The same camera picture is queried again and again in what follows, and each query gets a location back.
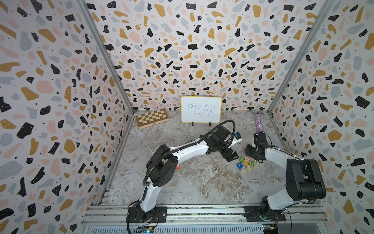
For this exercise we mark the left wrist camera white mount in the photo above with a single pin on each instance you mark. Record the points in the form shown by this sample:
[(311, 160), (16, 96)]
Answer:
[(236, 139)]

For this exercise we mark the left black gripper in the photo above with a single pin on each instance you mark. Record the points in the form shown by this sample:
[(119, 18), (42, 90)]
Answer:
[(233, 158)]

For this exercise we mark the whiteboard with yellow frame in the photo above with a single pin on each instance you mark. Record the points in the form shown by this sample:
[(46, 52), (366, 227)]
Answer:
[(197, 109)]

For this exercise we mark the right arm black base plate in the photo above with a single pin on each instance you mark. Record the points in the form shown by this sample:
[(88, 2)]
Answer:
[(258, 214)]

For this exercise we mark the wooden chessboard box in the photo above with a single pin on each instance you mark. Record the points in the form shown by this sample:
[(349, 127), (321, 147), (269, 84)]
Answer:
[(152, 118)]

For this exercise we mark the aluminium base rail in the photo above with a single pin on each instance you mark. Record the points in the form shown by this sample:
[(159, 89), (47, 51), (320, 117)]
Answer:
[(211, 219)]

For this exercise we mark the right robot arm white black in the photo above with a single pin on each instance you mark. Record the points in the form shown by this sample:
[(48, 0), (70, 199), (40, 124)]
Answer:
[(303, 182)]

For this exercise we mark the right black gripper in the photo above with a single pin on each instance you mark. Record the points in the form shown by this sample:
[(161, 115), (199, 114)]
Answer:
[(247, 151)]

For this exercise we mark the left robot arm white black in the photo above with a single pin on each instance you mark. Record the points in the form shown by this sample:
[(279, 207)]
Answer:
[(162, 166)]

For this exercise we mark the glittery purple tube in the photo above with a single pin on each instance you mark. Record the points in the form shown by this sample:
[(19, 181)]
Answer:
[(258, 122)]

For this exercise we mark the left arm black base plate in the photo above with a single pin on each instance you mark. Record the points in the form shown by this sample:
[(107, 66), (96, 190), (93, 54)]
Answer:
[(156, 215)]

